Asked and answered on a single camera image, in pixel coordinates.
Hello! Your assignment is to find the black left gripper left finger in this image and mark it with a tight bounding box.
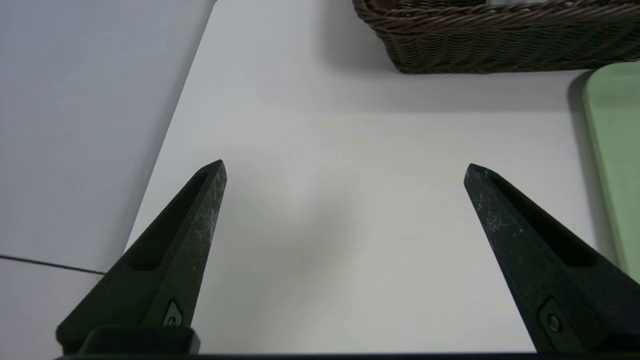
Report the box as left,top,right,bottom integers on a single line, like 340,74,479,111
56,160,228,355

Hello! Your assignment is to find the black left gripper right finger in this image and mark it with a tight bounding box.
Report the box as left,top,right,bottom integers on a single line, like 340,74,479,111
463,163,640,355

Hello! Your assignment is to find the dark brown wicker basket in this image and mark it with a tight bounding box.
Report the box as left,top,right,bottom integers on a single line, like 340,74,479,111
352,0,640,75

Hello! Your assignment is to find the light green plastic tray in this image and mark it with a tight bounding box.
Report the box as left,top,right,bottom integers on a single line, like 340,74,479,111
582,61,640,283

